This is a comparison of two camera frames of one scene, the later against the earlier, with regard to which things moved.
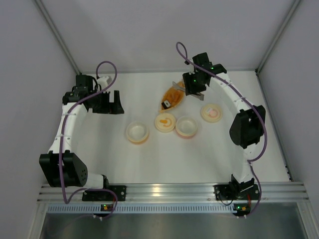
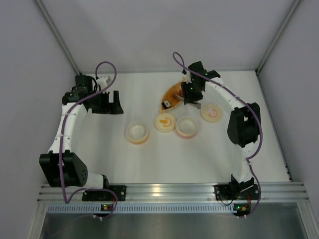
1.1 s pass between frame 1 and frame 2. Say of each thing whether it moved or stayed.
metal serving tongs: moved
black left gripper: stayed
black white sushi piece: stayed
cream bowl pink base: stayed
